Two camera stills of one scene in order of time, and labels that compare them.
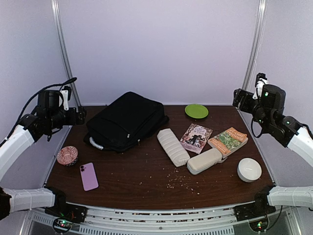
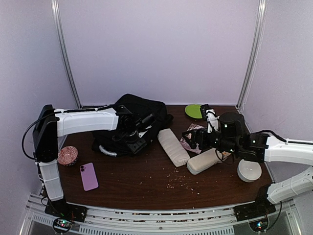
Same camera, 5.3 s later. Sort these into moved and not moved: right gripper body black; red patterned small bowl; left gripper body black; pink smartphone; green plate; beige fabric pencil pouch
Moved: left gripper body black; right gripper body black
Not moved: beige fabric pencil pouch; pink smartphone; green plate; red patterned small bowl
